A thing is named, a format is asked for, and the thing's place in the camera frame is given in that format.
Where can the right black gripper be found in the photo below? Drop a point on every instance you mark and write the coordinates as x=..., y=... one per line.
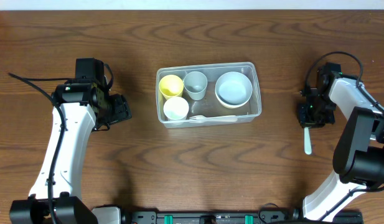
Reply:
x=315, y=121

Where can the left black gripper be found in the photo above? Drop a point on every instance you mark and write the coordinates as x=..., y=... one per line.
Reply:
x=121, y=108

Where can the green plastic spoon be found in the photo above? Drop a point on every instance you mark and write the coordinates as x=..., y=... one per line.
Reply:
x=307, y=141

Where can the yellow plastic cup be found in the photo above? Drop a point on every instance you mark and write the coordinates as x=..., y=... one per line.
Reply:
x=171, y=86

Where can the white plastic cup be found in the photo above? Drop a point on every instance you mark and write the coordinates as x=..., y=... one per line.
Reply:
x=176, y=108

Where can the yellow plastic bowl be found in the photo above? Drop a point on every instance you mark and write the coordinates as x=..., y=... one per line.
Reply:
x=227, y=105

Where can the grey plastic bowl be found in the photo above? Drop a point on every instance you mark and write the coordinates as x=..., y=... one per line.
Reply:
x=233, y=88

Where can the grey plastic cup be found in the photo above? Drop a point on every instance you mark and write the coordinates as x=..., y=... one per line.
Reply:
x=195, y=84

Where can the white plastic fork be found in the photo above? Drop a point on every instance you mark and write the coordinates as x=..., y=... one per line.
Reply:
x=224, y=119

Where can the clear plastic container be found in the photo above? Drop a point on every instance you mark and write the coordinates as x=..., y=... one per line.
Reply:
x=209, y=106

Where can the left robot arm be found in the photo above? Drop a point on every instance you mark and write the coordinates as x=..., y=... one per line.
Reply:
x=79, y=110

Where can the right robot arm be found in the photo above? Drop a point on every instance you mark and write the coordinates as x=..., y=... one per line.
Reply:
x=358, y=160

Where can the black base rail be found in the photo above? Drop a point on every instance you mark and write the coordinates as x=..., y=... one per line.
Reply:
x=222, y=217

